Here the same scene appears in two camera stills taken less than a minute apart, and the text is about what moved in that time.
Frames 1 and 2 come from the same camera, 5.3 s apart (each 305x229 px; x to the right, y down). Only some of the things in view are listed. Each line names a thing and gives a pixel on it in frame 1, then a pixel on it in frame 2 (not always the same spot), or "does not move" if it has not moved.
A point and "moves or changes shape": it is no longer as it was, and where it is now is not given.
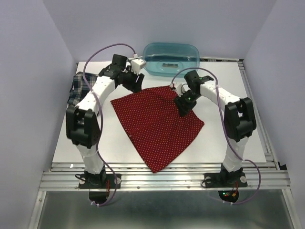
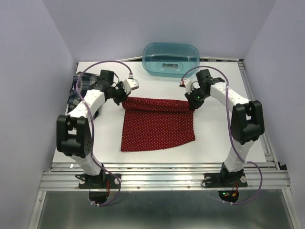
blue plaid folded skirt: (80, 88) does not move
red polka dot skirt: (156, 125) moves or changes shape
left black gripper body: (129, 80) -> (119, 94)
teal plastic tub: (167, 59) does not move
